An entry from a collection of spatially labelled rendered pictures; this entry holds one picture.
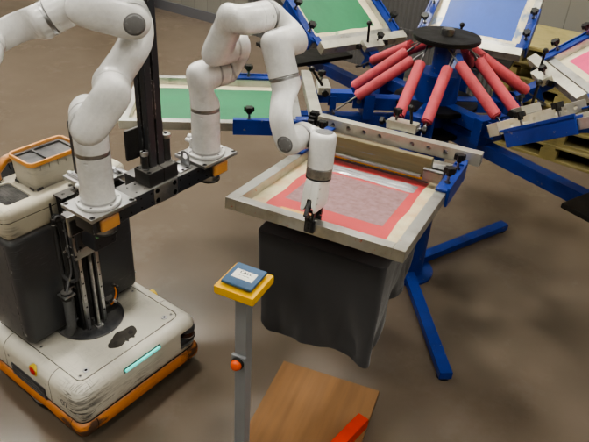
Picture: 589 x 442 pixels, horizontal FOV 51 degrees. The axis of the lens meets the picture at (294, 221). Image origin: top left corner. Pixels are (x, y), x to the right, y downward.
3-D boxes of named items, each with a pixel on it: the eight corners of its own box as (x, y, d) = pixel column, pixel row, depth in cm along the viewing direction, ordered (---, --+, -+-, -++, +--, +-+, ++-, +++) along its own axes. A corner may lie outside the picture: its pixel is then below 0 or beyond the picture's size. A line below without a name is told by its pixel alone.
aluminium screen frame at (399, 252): (402, 263, 174) (405, 252, 172) (224, 208, 194) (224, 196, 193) (462, 175, 239) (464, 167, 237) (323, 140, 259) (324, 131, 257)
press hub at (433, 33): (429, 299, 330) (483, 46, 258) (358, 276, 344) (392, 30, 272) (447, 261, 361) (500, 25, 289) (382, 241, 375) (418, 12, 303)
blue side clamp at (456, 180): (445, 207, 214) (450, 188, 211) (431, 203, 216) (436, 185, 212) (464, 180, 238) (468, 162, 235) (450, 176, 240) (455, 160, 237)
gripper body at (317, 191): (314, 164, 183) (309, 198, 188) (299, 174, 174) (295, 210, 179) (337, 170, 180) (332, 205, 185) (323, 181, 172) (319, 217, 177)
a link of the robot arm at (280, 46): (224, 9, 171) (262, 2, 181) (244, 85, 177) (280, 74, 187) (263, -5, 160) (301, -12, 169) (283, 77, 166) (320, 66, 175)
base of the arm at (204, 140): (173, 150, 209) (170, 106, 200) (199, 139, 217) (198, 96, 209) (206, 164, 201) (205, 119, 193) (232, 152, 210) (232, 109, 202)
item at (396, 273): (371, 367, 213) (387, 267, 190) (360, 362, 214) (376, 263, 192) (410, 293, 248) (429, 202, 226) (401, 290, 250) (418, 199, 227)
